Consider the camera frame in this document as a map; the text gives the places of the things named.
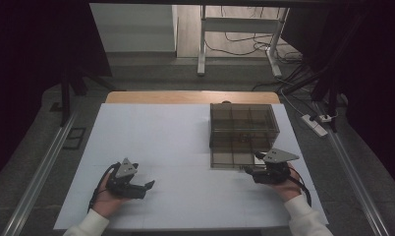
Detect white table mat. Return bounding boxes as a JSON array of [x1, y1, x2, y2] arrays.
[[53, 102, 329, 231]]

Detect right hand-held gripper black cable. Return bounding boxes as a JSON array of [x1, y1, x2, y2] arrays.
[[289, 174, 313, 207]]

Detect metal floor rail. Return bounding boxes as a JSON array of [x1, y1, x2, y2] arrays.
[[312, 101, 392, 236], [1, 110, 80, 236]]

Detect white plug adapter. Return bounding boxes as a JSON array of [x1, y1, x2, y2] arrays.
[[317, 112, 339, 124]]

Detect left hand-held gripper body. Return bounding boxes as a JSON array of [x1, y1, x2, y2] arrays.
[[104, 157, 147, 201]]

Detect white desk frame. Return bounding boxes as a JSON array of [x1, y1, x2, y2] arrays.
[[197, 4, 291, 79]]

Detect white power strip cable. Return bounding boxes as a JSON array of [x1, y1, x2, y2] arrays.
[[279, 88, 307, 118]]

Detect person's left hand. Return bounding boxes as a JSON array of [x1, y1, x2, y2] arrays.
[[90, 174, 132, 219]]

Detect black floor cables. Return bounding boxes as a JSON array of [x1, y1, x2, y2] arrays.
[[203, 5, 317, 96]]

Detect left hand-held gripper black cable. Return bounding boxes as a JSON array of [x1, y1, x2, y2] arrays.
[[86, 163, 118, 213]]

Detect person's right hand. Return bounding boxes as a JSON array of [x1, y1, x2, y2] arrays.
[[267, 163, 304, 204]]

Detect dark curtain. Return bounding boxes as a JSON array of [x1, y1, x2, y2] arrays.
[[279, 0, 395, 195], [0, 0, 114, 187]]

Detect black floor frame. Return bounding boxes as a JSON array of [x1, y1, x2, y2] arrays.
[[62, 126, 87, 151]]

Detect black metal stand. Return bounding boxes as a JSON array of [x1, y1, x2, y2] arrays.
[[59, 63, 117, 128], [283, 60, 341, 134]]

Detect white power strip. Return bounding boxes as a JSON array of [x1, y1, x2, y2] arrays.
[[300, 113, 329, 139]]

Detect hand-held gripper black cable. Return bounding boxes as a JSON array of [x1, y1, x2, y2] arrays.
[[86, 163, 118, 213], [289, 174, 313, 207]]

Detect translucent brown drawer box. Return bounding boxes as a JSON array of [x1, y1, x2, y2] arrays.
[[208, 102, 281, 155]]

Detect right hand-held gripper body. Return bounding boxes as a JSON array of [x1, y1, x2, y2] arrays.
[[251, 147, 301, 186]]

